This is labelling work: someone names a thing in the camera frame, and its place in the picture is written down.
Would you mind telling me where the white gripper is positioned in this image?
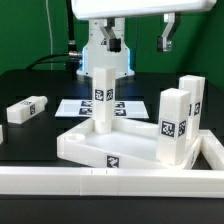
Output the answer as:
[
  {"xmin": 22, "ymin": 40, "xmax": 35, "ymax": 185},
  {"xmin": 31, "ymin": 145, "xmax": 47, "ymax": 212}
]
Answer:
[{"xmin": 71, "ymin": 0, "xmax": 217, "ymax": 52}]

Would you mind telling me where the white base block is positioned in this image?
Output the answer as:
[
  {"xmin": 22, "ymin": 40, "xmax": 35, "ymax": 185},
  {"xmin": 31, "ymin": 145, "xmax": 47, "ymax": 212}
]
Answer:
[{"xmin": 156, "ymin": 88, "xmax": 190, "ymax": 165}]

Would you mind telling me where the white desk top tray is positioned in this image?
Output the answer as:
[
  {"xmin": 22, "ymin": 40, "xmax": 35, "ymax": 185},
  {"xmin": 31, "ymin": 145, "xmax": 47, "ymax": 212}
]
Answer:
[{"xmin": 57, "ymin": 118, "xmax": 202, "ymax": 169}]

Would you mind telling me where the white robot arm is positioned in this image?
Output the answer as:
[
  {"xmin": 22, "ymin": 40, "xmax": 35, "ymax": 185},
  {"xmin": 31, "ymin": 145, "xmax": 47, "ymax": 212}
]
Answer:
[{"xmin": 71, "ymin": 0, "xmax": 217, "ymax": 79}]

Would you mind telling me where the white front fence bar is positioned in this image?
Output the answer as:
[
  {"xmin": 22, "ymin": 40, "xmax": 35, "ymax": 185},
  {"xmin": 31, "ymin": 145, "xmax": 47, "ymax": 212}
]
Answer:
[{"xmin": 0, "ymin": 129, "xmax": 224, "ymax": 199}]

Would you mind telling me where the white marker base plate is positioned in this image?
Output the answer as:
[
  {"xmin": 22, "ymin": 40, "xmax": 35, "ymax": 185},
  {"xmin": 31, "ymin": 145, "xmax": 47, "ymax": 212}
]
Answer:
[{"xmin": 55, "ymin": 99, "xmax": 148, "ymax": 119}]

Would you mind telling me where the black cable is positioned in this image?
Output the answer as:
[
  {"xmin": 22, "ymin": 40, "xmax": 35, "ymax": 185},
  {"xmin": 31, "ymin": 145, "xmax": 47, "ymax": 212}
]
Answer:
[{"xmin": 25, "ymin": 0, "xmax": 83, "ymax": 71}]

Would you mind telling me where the white cable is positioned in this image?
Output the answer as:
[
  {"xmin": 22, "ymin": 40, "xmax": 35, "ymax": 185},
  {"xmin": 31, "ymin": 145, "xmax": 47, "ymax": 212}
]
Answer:
[{"xmin": 45, "ymin": 0, "xmax": 54, "ymax": 71}]

